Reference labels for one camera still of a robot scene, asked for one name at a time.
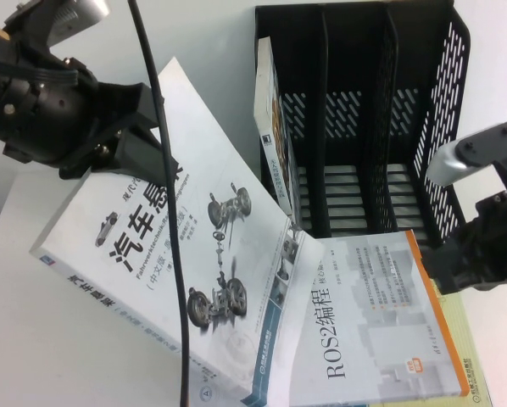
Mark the black right camera bracket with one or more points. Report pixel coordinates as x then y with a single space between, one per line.
491 144

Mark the white ROS2 book orange edge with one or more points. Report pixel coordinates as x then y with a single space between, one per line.
363 322

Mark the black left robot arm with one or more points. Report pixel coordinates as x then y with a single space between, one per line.
24 110

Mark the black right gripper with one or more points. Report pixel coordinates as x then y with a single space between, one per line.
499 241

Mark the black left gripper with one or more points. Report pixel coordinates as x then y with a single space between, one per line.
88 161

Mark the black plastic book stand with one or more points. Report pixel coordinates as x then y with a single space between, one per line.
351 63

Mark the white book with orange print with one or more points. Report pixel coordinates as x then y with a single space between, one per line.
270 140

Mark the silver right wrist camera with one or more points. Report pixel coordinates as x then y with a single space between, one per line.
446 165

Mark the pale yellow book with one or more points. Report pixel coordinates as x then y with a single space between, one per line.
469 339

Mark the white car suspension book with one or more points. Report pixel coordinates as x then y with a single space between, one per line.
130 263

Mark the black camera bracket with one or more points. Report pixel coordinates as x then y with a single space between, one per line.
491 144
29 25

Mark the black left camera bracket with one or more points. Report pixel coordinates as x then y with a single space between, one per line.
29 25

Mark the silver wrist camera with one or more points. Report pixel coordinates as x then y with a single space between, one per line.
446 165
79 17

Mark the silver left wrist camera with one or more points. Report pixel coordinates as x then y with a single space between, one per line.
79 17

